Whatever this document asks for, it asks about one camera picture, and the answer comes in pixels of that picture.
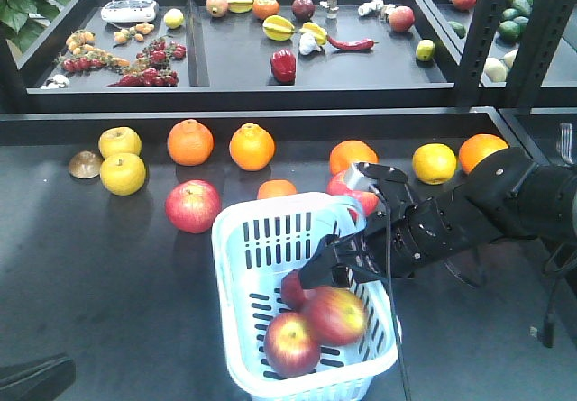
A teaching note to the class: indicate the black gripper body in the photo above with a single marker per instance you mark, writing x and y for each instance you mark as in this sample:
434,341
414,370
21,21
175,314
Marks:
407,234

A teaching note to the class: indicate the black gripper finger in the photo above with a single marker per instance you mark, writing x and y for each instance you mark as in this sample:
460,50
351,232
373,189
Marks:
342,275
331,262
43,379

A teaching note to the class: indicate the red apple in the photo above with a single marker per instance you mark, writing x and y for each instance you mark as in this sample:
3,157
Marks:
289,347
292,294
193,206
337,187
335,316

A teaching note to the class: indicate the light blue plastic basket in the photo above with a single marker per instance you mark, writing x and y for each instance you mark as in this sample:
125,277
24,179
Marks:
258,246

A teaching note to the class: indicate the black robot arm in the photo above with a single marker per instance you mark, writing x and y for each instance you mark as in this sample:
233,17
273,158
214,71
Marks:
507,196

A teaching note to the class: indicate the yellow orange fruit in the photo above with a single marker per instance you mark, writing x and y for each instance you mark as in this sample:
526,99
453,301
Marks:
434,163

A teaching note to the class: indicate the small orange centre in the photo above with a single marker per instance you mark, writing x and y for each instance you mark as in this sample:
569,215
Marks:
275,188

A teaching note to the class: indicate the large orange behind apple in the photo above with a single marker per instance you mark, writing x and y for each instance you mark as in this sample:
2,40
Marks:
347,152

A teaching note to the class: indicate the large orange right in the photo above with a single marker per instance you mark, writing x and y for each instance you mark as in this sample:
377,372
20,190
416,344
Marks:
477,148

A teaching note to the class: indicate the orange with knob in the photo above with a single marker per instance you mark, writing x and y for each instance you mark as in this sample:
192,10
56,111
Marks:
252,147
190,143

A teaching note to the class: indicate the orange with knob left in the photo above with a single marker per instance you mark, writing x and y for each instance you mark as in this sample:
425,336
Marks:
190,143

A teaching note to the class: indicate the red bell pepper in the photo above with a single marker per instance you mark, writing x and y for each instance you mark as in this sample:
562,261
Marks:
283,66

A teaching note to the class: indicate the red chili pepper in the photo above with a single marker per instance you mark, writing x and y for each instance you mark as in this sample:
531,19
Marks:
360,45

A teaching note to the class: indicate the white garlic bulb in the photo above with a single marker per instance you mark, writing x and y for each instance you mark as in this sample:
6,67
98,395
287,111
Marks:
308,44

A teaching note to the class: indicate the brown mushroom cap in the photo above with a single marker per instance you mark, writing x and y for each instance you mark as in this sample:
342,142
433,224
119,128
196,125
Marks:
85,164

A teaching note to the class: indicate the yellow pear fruit front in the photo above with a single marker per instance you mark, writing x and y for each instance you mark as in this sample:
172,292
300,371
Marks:
123,174

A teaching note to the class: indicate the yellow pear fruit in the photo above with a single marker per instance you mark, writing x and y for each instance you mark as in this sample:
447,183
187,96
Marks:
119,140
123,174

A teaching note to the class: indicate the black wooden fruit stand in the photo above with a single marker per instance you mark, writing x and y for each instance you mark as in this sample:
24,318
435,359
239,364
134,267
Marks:
110,282

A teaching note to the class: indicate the yellow pear fruit back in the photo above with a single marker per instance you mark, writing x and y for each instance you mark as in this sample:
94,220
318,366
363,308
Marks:
119,140

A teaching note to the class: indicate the black upright shelf post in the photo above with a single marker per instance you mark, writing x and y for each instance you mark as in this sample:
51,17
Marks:
507,54

